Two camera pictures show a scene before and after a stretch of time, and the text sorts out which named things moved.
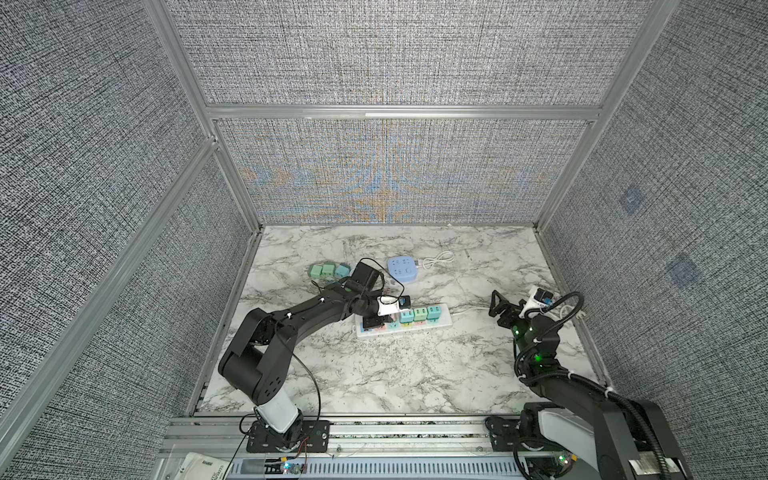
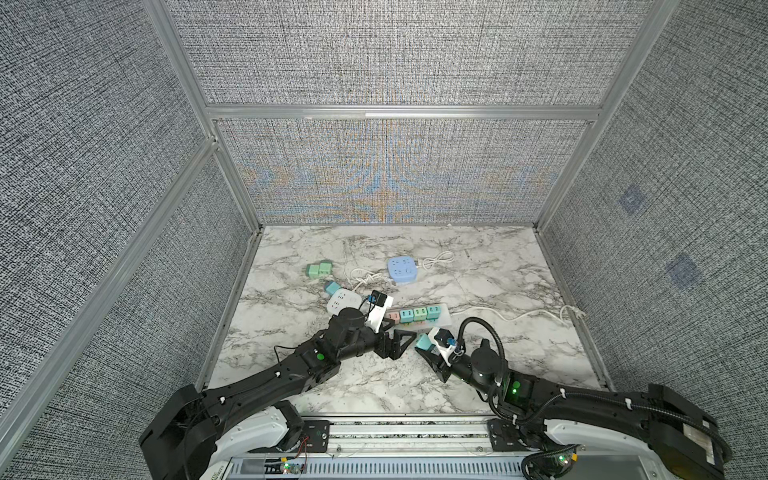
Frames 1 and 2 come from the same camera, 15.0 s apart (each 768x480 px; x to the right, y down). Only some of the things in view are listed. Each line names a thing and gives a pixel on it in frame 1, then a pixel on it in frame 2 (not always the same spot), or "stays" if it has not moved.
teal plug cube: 433,312 stays
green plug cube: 315,271 stays
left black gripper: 378,321 -> 394,351
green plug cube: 420,314 stays
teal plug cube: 406,316 stays
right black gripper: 505,306 -> 439,365
